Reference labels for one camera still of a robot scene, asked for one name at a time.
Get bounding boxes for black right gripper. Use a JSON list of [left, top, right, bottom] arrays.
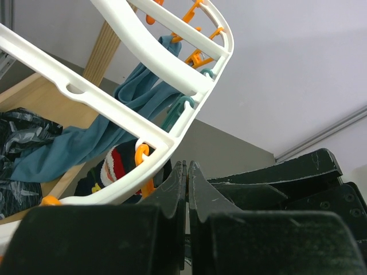
[[208, 148, 366, 252]]

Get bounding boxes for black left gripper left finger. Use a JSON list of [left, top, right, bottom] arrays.
[[1, 161, 187, 274]]

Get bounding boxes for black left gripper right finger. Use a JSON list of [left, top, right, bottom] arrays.
[[188, 162, 366, 274]]

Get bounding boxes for orange clothes clip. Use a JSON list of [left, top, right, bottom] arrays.
[[40, 195, 62, 206], [134, 143, 155, 199]]

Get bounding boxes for navy sock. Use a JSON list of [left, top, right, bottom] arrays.
[[74, 139, 172, 204]]

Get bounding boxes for teal blue garment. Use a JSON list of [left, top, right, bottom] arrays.
[[11, 35, 184, 183]]

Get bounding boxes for teal clothes clip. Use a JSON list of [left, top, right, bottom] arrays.
[[161, 96, 195, 132]]

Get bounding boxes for white round clip hanger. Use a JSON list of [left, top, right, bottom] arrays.
[[1, 1, 234, 205]]

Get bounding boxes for dark leaf-print shorts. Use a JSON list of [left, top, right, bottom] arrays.
[[0, 107, 64, 221]]

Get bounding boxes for wooden rack frame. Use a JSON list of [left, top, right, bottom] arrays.
[[0, 19, 121, 221]]

